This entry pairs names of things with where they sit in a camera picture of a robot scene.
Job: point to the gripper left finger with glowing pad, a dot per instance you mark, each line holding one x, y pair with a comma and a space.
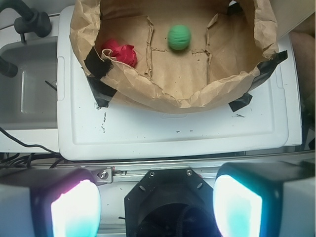
62, 202

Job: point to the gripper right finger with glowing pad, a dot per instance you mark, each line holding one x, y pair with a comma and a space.
273, 199

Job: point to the green ball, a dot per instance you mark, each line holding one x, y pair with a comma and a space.
179, 37

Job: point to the red crumpled ball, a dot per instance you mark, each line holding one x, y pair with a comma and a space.
123, 53

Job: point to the black tape piece lower right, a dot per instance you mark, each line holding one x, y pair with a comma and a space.
241, 102

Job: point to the grey plastic tray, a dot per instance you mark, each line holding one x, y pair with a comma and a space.
28, 101

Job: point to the white plastic lid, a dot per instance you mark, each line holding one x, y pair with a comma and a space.
122, 131

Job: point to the black tape strip left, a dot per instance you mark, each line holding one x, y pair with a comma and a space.
99, 68

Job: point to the black tape strip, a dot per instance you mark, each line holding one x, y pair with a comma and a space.
99, 68
266, 69

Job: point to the black tape strip right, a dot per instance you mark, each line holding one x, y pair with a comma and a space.
266, 69

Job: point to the aluminium rail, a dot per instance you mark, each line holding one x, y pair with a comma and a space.
53, 168

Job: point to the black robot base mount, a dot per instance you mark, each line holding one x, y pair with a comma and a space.
170, 203

